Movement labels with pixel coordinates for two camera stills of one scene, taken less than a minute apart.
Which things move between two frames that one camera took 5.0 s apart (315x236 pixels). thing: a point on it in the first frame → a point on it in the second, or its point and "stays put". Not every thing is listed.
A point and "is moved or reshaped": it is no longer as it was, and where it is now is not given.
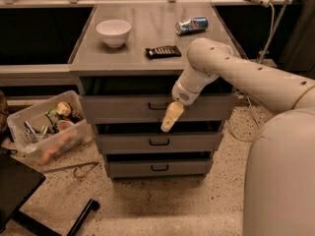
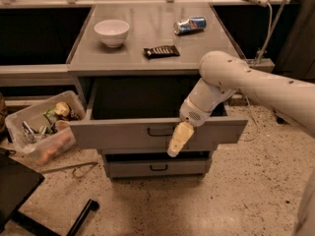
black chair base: [18, 181] stays put
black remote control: [162, 52] stays put
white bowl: [114, 31] stays put
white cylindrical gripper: [181, 94] → [193, 114]
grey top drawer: [118, 99] is moved or reshaped
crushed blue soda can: [191, 26] stays put
